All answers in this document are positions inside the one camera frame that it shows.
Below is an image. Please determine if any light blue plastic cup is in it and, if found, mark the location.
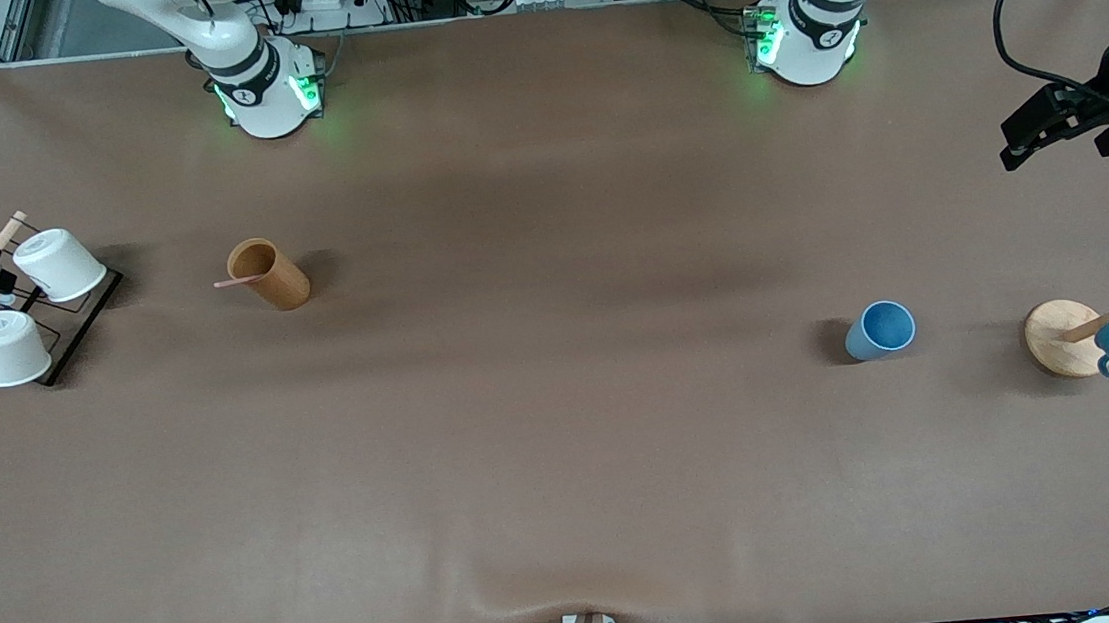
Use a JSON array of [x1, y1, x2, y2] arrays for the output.
[[841, 298, 919, 364]]

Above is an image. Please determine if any white paper cup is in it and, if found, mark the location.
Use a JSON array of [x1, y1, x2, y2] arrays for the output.
[[11, 224, 111, 307], [0, 306, 55, 388]]

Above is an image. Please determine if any brown cylindrical cup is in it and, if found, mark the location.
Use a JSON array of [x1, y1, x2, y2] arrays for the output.
[[225, 234, 313, 317]]

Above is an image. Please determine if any brown table cover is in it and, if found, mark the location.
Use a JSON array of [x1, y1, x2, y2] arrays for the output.
[[0, 0, 1109, 623]]

